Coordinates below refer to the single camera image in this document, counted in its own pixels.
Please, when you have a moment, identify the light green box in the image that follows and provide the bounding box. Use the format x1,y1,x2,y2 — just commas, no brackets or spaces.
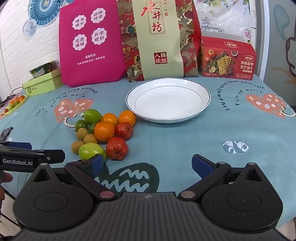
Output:
22,70,65,97

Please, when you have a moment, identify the orange tangerine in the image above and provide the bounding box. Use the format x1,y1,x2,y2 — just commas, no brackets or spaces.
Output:
101,113,119,127
118,110,137,127
94,121,115,142

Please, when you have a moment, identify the person's left hand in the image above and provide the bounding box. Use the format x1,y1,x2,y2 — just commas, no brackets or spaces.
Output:
0,171,13,209

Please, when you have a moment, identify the green patterned bowl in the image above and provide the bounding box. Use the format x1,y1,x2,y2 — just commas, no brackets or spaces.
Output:
29,61,62,78

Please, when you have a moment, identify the tray of small oranges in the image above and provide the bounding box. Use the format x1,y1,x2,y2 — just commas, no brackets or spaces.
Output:
0,95,26,116

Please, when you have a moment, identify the brown longan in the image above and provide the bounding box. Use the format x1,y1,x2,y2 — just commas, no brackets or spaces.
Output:
76,128,89,141
83,134,99,144
71,141,84,155

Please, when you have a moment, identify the red cracker box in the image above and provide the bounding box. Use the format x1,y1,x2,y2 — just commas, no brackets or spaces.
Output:
200,36,257,81

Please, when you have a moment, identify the white plate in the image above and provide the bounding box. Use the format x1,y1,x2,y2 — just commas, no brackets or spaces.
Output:
125,78,211,123

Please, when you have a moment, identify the large blue fan decoration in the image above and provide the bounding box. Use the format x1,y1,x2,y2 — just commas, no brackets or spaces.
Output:
28,0,61,22

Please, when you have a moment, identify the blue printed tablecloth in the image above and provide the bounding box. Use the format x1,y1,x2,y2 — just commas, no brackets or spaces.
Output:
0,74,296,232

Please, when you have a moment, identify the large round green jujube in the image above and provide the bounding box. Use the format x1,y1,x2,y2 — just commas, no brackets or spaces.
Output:
83,109,102,126

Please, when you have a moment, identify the black cable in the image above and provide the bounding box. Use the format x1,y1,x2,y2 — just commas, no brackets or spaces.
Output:
0,87,24,109

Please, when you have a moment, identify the pink tote bag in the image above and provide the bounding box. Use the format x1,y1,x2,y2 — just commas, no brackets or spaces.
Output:
59,0,126,88

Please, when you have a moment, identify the floral plastic bag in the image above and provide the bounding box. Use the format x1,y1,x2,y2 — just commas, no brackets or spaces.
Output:
193,0,253,50

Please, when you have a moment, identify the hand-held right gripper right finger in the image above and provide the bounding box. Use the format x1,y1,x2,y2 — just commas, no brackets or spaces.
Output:
179,154,264,200

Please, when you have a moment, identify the small blue fan decoration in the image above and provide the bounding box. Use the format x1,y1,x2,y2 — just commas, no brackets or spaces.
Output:
22,20,37,37

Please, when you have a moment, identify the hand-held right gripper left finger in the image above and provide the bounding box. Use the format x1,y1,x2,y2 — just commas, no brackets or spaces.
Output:
32,154,118,202

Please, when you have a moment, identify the large oval green jujube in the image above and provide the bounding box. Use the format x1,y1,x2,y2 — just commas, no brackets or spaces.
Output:
78,143,107,161

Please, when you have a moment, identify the red jujube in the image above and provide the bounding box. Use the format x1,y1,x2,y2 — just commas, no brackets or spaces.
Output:
106,137,128,160
115,122,133,141

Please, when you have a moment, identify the red and beige gift bag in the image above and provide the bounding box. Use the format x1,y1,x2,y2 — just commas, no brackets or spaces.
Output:
116,0,202,82

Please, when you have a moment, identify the white curved frame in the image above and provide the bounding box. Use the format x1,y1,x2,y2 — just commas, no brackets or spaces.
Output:
253,0,274,81

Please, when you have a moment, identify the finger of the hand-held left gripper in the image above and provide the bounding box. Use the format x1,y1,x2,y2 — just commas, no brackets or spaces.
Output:
0,127,14,142
0,142,66,164

